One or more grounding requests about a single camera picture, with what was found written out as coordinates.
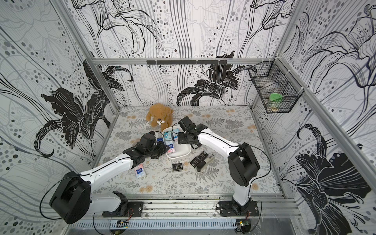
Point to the brown teddy bear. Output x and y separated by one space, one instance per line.
160 115

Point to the teal cartoon tissue pack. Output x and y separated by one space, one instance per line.
168 136

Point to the black wire basket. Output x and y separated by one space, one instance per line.
268 77

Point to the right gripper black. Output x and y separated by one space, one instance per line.
182 137

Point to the green lidded cup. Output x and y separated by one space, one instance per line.
275 101

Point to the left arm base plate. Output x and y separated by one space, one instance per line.
126 208

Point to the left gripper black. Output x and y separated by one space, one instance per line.
162 150

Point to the white plastic storage box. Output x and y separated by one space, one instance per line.
181 150

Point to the light blue tissue pack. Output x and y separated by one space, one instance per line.
175 133

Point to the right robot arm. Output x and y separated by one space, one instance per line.
243 165

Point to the black long tissue pack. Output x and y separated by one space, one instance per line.
198 159

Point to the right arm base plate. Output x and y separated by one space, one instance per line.
232 208

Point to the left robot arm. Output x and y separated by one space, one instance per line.
74 197

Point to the black square tissue pack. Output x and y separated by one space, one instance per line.
177 167

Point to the pink Tempo tissue pack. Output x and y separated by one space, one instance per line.
171 147

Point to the white blue tissue pack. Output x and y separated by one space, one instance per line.
140 171

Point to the white slotted cable duct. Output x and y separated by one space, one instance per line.
143 224

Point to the grey black stapler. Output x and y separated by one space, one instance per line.
203 164

